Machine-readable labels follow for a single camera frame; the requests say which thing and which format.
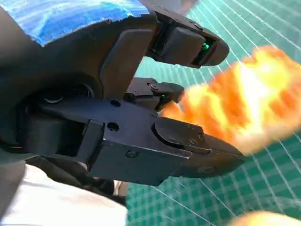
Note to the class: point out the green cutting mat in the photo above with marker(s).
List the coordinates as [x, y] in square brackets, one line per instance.
[258, 183]

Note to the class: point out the striped toy bread roll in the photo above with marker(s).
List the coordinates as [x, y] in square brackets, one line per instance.
[247, 99]

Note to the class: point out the person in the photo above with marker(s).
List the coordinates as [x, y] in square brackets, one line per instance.
[47, 207]

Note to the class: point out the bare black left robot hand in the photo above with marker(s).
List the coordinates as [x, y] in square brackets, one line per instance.
[82, 70]

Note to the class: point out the round toy bread bun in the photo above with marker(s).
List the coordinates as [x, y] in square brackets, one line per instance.
[265, 220]

